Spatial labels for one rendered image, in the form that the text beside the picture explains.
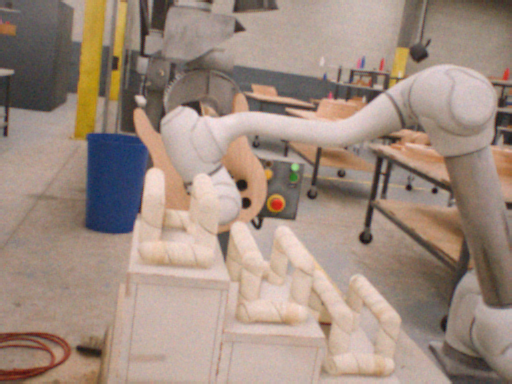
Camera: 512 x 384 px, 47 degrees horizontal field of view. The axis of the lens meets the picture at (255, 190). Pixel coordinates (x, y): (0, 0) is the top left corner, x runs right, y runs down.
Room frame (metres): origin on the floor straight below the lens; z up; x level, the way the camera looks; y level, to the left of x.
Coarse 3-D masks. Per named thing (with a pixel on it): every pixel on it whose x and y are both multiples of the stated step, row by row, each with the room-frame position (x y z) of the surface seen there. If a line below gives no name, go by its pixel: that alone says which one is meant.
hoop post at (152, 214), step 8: (144, 208) 0.83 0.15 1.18; (152, 208) 0.82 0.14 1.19; (160, 208) 0.83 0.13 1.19; (144, 216) 0.82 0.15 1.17; (152, 216) 0.82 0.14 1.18; (160, 216) 0.83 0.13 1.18; (144, 224) 0.82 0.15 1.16; (152, 224) 0.82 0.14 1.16; (160, 224) 0.83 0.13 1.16; (144, 232) 0.82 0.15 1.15; (152, 232) 0.82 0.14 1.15; (160, 232) 0.84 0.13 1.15; (144, 240) 0.82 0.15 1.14; (152, 240) 0.82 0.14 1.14; (136, 256) 0.83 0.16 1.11; (152, 264) 0.83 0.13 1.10
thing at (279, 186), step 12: (264, 156) 1.98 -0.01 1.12; (264, 168) 1.92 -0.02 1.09; (276, 168) 1.93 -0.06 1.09; (288, 168) 1.94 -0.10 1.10; (300, 168) 1.95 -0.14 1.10; (276, 180) 1.93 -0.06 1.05; (288, 180) 1.94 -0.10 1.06; (300, 180) 1.95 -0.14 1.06; (276, 192) 1.93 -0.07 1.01; (288, 192) 1.94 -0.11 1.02; (264, 204) 1.93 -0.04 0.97; (288, 204) 1.94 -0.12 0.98; (264, 216) 1.93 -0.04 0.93; (276, 216) 1.94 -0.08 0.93; (288, 216) 1.95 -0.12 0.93
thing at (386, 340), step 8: (384, 328) 0.90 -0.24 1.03; (392, 328) 0.90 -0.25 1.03; (384, 336) 0.90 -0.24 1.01; (392, 336) 0.90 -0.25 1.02; (376, 344) 0.91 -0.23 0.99; (384, 344) 0.90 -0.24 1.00; (392, 344) 0.90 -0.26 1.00; (376, 352) 0.91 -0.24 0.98; (384, 352) 0.90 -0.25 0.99; (392, 352) 0.90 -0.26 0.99; (384, 376) 0.90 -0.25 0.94
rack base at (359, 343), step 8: (328, 328) 1.06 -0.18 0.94; (360, 328) 1.08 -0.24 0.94; (328, 336) 1.02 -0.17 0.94; (352, 336) 1.04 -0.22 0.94; (360, 336) 1.05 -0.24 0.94; (352, 344) 1.01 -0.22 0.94; (360, 344) 1.01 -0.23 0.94; (368, 344) 1.02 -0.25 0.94; (352, 352) 0.97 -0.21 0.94; (360, 352) 0.98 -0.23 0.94; (368, 352) 0.98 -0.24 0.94; (320, 376) 0.87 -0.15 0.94; (328, 376) 0.87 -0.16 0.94; (336, 376) 0.88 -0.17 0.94; (344, 376) 0.88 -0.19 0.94; (352, 376) 0.89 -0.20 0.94; (360, 376) 0.89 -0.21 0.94; (368, 376) 0.89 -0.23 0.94; (376, 376) 0.90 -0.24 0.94; (392, 376) 0.91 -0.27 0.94
